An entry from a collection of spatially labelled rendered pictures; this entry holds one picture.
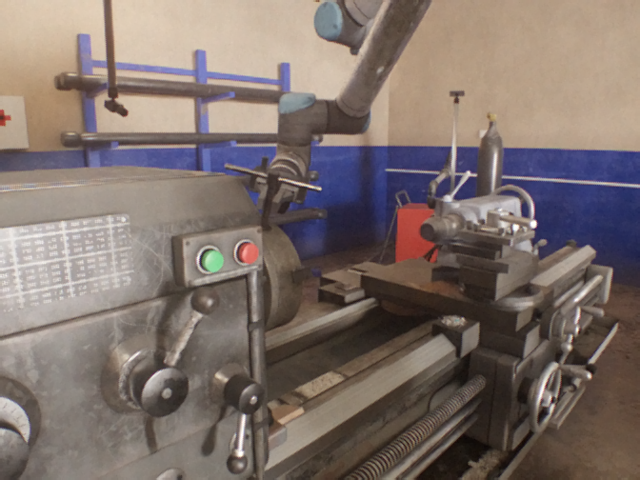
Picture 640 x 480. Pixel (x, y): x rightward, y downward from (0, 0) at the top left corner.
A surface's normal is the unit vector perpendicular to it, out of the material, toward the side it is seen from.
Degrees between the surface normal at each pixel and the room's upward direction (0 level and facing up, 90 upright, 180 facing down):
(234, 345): 90
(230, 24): 90
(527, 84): 90
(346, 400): 36
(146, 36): 90
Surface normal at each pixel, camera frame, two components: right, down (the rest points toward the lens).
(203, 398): 0.71, 0.15
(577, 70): -0.70, 0.15
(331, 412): 0.42, -0.70
